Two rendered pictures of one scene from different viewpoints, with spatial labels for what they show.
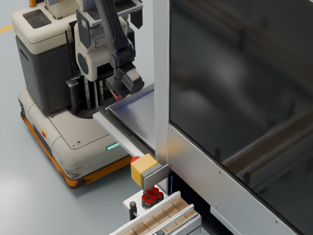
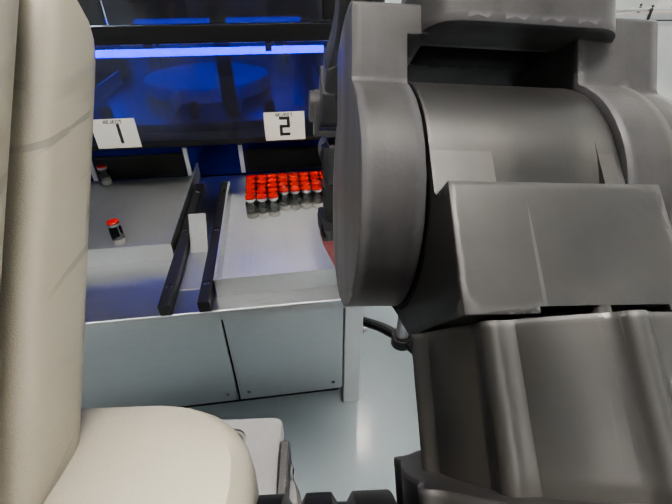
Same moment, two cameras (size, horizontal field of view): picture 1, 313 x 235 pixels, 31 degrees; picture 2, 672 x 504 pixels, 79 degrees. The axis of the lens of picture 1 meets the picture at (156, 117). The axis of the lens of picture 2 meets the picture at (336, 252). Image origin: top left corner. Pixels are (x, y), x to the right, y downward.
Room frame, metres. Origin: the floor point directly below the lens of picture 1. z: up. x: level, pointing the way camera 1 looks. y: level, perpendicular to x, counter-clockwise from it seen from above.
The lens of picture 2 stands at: (2.03, 0.37, 1.31)
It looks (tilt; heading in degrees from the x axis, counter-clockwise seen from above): 36 degrees down; 210
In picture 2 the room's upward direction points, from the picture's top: straight up
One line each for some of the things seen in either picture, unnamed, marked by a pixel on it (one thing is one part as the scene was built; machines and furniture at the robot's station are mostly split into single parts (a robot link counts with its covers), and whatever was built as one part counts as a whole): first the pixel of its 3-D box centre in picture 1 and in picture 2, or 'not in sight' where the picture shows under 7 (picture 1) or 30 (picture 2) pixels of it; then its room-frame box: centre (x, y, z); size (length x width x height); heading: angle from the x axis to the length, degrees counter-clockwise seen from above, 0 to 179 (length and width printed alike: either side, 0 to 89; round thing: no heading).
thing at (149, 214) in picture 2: not in sight; (122, 208); (1.62, -0.36, 0.90); 0.34 x 0.26 x 0.04; 38
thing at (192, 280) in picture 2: not in sight; (193, 249); (1.66, -0.11, 0.91); 0.14 x 0.03 x 0.06; 37
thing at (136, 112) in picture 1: (163, 119); (293, 223); (1.50, -0.03, 0.90); 0.34 x 0.26 x 0.04; 38
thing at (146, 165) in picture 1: (146, 171); not in sight; (1.17, 0.03, 0.99); 0.08 x 0.07 x 0.07; 38
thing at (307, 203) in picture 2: not in sight; (290, 198); (1.43, -0.08, 0.90); 0.18 x 0.02 x 0.05; 128
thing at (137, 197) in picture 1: (151, 206); not in sight; (1.13, 0.02, 0.87); 0.14 x 0.13 x 0.02; 38
